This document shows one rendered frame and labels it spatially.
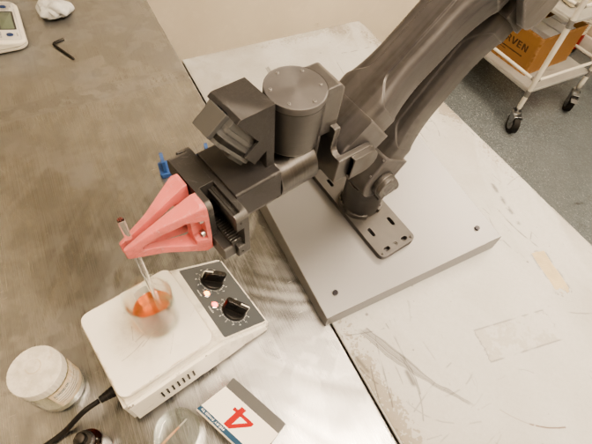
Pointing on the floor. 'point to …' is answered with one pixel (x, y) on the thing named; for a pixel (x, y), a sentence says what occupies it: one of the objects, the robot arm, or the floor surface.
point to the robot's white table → (461, 289)
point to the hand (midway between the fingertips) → (131, 246)
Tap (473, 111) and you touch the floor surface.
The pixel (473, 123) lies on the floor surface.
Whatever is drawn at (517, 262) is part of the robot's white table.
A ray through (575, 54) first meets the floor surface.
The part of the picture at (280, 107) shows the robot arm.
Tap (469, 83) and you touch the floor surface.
